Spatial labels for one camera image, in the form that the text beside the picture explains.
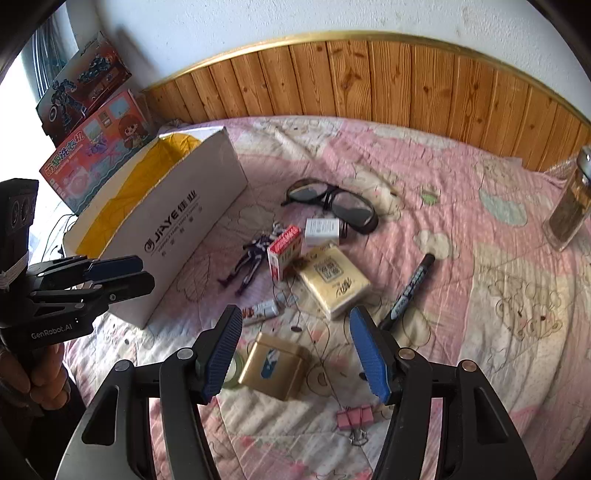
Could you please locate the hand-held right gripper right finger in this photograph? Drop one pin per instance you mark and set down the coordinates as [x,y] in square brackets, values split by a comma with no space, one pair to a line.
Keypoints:
[369,355]

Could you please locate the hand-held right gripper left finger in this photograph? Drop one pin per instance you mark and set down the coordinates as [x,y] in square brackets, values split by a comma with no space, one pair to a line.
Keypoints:
[221,355]

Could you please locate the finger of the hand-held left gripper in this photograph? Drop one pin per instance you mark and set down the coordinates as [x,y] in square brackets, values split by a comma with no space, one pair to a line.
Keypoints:
[115,266]
[134,284]

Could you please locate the green tape roll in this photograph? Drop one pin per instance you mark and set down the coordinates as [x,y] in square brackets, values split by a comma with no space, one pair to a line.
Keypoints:
[236,369]

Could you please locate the gold tin box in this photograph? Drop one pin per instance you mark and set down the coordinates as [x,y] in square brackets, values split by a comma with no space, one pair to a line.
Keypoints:
[272,364]

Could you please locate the pink binder clip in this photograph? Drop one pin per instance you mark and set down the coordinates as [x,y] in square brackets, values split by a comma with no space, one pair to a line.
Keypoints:
[353,417]

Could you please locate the black marker pen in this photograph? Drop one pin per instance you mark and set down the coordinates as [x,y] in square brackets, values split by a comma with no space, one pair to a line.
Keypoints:
[411,288]

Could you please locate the yellow tissue pack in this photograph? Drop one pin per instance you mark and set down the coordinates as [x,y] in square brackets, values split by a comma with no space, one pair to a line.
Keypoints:
[332,281]

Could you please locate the white cardboard box yellow tape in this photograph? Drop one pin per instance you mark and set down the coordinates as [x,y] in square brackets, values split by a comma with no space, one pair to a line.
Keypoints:
[184,207]

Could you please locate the purple silver action figure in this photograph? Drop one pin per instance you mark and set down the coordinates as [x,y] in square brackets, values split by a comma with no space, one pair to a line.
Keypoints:
[254,258]

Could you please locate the red white staples box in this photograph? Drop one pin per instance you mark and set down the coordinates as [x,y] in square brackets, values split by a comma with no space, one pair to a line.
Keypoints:
[284,251]

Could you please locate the white charger plug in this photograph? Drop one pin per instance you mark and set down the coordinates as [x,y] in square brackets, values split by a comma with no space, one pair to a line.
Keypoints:
[321,230]

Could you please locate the black frame glasses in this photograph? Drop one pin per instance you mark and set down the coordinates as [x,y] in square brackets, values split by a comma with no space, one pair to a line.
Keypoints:
[355,212]

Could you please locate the person's left forearm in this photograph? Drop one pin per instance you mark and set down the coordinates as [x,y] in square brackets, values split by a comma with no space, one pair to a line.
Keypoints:
[27,429]

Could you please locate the person's left hand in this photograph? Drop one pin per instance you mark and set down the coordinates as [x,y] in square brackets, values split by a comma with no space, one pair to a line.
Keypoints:
[41,374]

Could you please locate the small white wrapped stick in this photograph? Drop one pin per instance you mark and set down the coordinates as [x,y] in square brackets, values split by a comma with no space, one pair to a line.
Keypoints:
[263,311]

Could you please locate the pink cartoon toy box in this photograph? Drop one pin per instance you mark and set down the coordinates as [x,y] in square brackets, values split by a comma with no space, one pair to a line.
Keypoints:
[92,152]

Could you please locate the dark robot toy box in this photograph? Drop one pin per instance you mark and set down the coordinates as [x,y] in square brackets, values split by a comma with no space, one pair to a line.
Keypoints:
[78,87]

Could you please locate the clear glass bottle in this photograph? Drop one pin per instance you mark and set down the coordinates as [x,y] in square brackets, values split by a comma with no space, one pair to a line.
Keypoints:
[565,207]

